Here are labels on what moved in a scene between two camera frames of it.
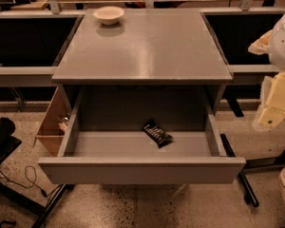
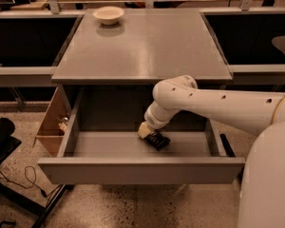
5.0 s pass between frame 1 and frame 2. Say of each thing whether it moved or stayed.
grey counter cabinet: stayed
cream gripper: moved
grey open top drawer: stayed
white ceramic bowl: stayed
